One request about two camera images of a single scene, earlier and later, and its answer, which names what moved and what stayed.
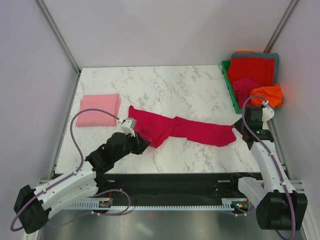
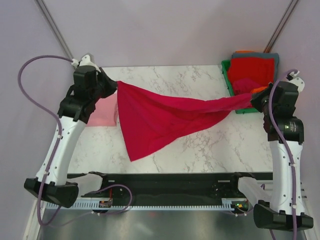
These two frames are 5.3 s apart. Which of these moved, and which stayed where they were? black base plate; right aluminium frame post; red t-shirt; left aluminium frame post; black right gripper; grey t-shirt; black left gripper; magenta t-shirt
Moved: black left gripper; magenta t-shirt; black right gripper
Stayed: black base plate; grey t-shirt; red t-shirt; right aluminium frame post; left aluminium frame post
